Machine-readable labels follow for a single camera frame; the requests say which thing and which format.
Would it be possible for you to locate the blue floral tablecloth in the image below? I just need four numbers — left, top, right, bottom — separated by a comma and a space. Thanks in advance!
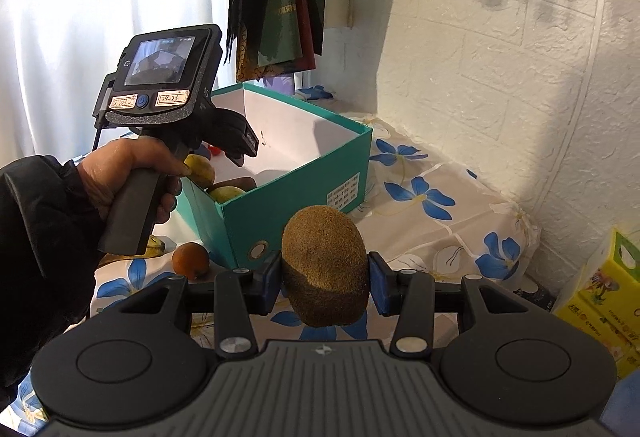
10, 84, 543, 423

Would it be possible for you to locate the brown patterned hanging bag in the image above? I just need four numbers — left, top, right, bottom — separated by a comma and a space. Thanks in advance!
235, 24, 296, 82

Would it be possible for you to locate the large brown kiwi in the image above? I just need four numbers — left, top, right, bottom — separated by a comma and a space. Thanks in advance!
281, 205, 371, 329

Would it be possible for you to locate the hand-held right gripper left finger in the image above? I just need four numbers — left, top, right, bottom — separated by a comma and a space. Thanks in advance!
100, 251, 282, 362

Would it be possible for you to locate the yellow printed carton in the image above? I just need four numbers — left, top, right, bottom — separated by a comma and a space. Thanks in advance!
552, 226, 640, 380

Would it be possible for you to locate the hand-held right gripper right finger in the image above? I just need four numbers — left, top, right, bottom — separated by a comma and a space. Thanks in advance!
367, 252, 548, 358

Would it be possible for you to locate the orange mandarin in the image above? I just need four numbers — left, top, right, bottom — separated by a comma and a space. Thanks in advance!
172, 242, 210, 280

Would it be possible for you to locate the white curtain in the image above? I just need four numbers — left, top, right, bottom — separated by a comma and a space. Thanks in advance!
0, 0, 241, 162

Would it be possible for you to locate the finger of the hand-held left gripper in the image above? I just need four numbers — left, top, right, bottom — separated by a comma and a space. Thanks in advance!
202, 108, 261, 168

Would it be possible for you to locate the person's left hand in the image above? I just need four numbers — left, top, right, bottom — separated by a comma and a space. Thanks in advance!
77, 137, 191, 228

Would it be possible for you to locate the long spotted banana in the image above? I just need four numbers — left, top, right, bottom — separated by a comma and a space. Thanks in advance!
102, 234, 167, 262

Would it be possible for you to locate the purple cylindrical container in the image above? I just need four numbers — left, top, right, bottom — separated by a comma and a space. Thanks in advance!
262, 74, 296, 98

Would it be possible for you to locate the teal cardboard box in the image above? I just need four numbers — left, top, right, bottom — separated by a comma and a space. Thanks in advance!
176, 83, 374, 270

